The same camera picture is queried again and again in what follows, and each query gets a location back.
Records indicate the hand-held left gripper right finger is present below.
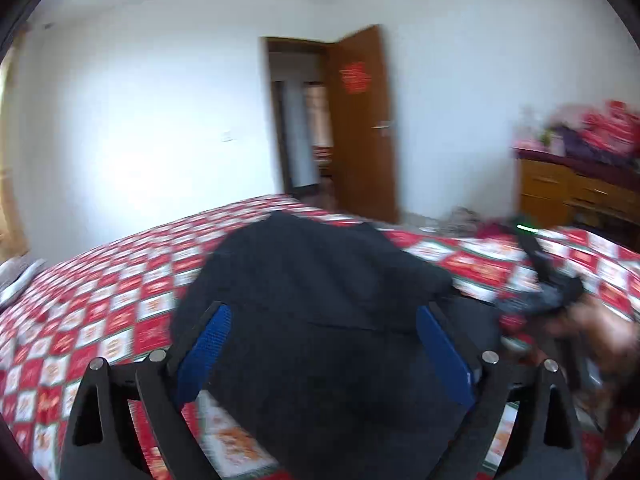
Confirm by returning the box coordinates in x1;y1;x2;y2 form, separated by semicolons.
417;302;587;480

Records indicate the wooden dresser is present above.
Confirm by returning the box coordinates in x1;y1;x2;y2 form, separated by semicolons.
512;147;640;252

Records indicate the red checkered bedspread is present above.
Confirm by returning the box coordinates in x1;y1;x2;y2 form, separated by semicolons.
0;194;640;480

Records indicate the grey pillow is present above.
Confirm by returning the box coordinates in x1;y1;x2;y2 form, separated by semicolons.
0;255;47;307

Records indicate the brown wooden door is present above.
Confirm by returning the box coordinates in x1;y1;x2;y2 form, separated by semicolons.
325;25;402;226

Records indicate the brown door frame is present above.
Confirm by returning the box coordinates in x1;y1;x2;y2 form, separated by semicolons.
261;36;332;202

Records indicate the red paper door decoration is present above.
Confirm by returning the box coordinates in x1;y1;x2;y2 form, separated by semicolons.
339;60;374;95

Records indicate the person's right hand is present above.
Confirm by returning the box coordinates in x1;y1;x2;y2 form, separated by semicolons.
549;294;640;377

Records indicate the beige curtain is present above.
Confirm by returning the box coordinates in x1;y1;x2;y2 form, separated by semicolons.
0;35;31;262

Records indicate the black garment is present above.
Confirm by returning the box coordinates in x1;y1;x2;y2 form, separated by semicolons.
170;210;502;480

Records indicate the pile of red pink items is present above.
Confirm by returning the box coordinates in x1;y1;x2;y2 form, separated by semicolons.
512;99;640;167

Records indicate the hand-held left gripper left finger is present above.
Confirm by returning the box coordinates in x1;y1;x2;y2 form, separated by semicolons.
60;302;234;480

